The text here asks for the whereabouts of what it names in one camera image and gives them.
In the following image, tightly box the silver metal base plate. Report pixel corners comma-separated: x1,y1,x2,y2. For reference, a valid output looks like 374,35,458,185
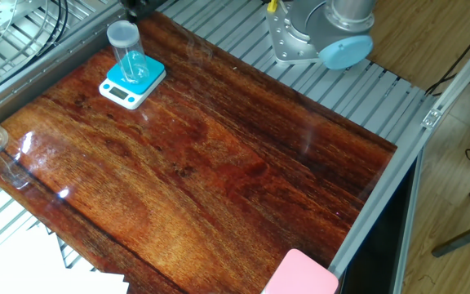
0,0,47,30

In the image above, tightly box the aluminium frame post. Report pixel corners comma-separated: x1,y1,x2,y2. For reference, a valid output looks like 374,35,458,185
432,24,470,114

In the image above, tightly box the aluminium frame rail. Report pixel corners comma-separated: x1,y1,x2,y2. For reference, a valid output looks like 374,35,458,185
328,118,438,279

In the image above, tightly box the pink kitchen scale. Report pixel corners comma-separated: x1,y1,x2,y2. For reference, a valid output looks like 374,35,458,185
261,248,340,294

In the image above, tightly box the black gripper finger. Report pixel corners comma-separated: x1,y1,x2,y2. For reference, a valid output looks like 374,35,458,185
121,0,140,24

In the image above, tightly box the black flat panel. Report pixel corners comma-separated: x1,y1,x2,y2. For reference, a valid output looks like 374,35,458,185
340,150,422,294

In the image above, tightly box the metal corner bracket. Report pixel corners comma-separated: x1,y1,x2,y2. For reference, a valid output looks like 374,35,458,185
421,108,443,130

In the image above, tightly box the black cable bundle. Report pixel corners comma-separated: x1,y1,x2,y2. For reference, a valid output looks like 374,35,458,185
0,0,69,78

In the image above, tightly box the blue and white kitchen scale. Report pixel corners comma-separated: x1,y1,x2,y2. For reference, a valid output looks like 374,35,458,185
98,55,167,110

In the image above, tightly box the black floor cable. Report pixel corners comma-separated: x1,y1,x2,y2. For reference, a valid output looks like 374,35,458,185
424,14,470,97

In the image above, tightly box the white paper sheet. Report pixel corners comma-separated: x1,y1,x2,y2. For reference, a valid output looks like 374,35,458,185
0,222,130,294

